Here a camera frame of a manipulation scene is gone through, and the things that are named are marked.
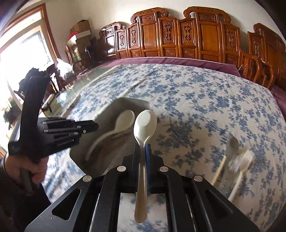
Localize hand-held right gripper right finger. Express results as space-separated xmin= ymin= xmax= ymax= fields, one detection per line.
xmin=144 ymin=144 xmax=261 ymax=232

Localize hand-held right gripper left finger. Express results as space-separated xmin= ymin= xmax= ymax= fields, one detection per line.
xmin=24 ymin=144 xmax=140 ymax=232

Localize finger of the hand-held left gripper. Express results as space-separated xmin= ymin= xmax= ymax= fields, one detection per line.
xmin=42 ymin=119 xmax=99 ymax=128
xmin=43 ymin=125 xmax=99 ymax=137

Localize rectangular metal tray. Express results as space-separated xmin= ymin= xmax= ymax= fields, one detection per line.
xmin=69 ymin=97 xmax=154 ymax=177

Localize white ceramic spoon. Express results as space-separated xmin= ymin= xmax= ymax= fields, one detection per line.
xmin=85 ymin=109 xmax=136 ymax=161
xmin=133 ymin=110 xmax=158 ymax=224

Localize person's left forearm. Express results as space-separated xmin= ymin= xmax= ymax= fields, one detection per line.
xmin=0 ymin=156 xmax=52 ymax=232

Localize person's left hand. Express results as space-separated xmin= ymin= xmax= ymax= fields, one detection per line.
xmin=4 ymin=154 xmax=49 ymax=185

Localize wooden dining chair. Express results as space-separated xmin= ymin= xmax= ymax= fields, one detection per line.
xmin=13 ymin=64 xmax=61 ymax=103

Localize glass top table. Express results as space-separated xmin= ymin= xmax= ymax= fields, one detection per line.
xmin=40 ymin=64 xmax=122 ymax=117

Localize white plastic bag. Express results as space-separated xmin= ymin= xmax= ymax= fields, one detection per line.
xmin=56 ymin=58 xmax=74 ymax=78

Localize stack of storage boxes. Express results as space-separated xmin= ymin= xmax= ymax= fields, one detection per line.
xmin=67 ymin=37 xmax=92 ymax=68

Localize blue floral tablecloth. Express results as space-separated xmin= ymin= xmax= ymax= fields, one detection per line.
xmin=41 ymin=63 xmax=286 ymax=232

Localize clear plastic utensil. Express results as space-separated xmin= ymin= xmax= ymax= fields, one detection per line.
xmin=227 ymin=154 xmax=243 ymax=178

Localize white box red contents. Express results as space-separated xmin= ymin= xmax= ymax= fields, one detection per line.
xmin=66 ymin=30 xmax=91 ymax=42

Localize white plastic fork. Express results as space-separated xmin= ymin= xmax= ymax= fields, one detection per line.
xmin=226 ymin=150 xmax=255 ymax=201

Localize brown cardboard box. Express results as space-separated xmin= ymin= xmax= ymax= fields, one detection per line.
xmin=70 ymin=20 xmax=91 ymax=34

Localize long purple sofa cushion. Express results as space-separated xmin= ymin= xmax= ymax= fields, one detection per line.
xmin=77 ymin=57 xmax=243 ymax=78

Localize carved wooden sofa bench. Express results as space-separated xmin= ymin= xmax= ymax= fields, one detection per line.
xmin=99 ymin=6 xmax=262 ymax=85

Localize purple armchair cushion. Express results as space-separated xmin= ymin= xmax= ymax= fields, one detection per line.
xmin=270 ymin=86 xmax=286 ymax=106

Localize carved wooden armchair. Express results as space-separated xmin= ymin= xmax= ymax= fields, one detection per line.
xmin=241 ymin=23 xmax=286 ymax=90

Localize wooden door frame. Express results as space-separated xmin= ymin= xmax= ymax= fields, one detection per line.
xmin=0 ymin=3 xmax=61 ymax=90

